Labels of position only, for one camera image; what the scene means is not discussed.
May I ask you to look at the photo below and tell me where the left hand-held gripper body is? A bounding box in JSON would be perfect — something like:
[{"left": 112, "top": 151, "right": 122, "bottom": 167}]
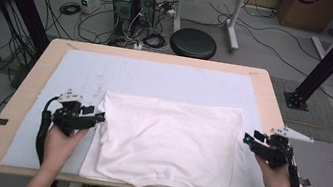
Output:
[{"left": 49, "top": 86, "right": 102, "bottom": 142}]

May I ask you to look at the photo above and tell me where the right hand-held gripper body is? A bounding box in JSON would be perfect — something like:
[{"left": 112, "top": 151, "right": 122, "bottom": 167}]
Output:
[{"left": 248, "top": 121, "right": 316, "bottom": 176}]

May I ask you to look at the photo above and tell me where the white long-sleeved shirt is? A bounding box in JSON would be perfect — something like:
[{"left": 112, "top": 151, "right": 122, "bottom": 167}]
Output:
[{"left": 77, "top": 84, "right": 283, "bottom": 187}]

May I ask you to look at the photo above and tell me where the person's right hand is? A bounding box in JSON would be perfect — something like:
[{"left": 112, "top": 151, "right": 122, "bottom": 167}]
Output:
[{"left": 250, "top": 155, "right": 296, "bottom": 187}]

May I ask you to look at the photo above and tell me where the person's left hand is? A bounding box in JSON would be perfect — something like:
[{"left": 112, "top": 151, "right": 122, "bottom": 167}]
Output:
[{"left": 40, "top": 122, "right": 90, "bottom": 176}]

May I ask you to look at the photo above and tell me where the grey floor mat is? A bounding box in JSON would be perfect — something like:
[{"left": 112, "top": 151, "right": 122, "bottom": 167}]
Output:
[{"left": 262, "top": 76, "right": 333, "bottom": 145}]

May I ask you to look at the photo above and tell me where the pale blue table mat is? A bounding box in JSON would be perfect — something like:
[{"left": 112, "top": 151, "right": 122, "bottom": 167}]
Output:
[{"left": 0, "top": 38, "right": 288, "bottom": 187}]

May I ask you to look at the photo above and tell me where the small white power supply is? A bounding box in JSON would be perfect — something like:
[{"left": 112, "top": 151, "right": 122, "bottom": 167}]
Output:
[{"left": 78, "top": 0, "right": 102, "bottom": 17}]

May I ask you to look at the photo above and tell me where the black computer tower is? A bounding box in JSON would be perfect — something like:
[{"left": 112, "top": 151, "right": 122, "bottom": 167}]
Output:
[
  {"left": 107, "top": 0, "right": 138, "bottom": 37},
  {"left": 132, "top": 0, "right": 158, "bottom": 31}
]

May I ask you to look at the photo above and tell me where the black round stool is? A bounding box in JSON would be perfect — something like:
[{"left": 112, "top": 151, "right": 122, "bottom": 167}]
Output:
[{"left": 167, "top": 25, "right": 220, "bottom": 63}]

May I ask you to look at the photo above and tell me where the large printed cardboard box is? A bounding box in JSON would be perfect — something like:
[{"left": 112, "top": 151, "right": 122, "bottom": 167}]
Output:
[{"left": 274, "top": 0, "right": 333, "bottom": 36}]

